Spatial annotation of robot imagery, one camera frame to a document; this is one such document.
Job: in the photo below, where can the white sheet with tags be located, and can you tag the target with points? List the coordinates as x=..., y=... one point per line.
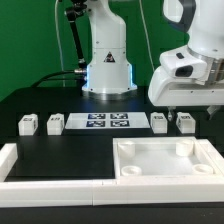
x=111, y=120

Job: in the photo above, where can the white square tabletop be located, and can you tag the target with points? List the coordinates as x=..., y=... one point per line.
x=165, y=156

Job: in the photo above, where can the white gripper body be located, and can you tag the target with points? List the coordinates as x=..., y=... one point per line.
x=185, y=78

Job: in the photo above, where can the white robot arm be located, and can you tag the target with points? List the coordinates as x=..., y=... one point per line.
x=109, y=74

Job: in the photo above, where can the white U-shaped obstacle fence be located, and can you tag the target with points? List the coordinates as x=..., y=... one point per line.
x=119, y=190

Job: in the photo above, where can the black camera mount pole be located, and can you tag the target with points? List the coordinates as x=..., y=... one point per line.
x=72, y=13

